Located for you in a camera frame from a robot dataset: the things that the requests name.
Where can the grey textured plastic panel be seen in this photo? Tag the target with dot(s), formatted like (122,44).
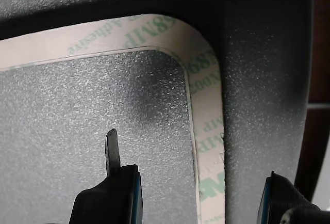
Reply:
(77,120)

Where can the stack of black frames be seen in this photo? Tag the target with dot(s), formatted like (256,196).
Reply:
(77,22)

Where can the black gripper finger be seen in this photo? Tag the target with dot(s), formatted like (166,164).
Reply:
(283,203)
(108,200)

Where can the frame with beige adhesive liner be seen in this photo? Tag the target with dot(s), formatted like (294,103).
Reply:
(103,38)

